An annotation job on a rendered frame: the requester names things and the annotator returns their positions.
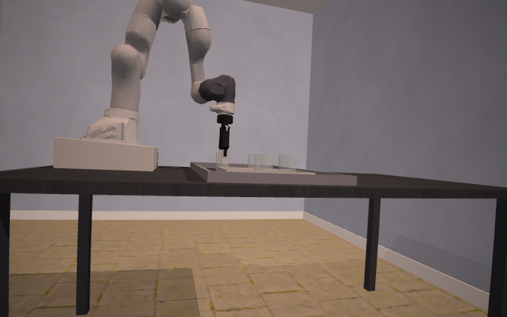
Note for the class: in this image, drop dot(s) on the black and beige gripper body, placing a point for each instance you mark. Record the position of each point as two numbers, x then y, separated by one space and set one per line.
225 120

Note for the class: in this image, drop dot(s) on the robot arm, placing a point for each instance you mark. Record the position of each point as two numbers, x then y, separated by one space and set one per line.
129 62

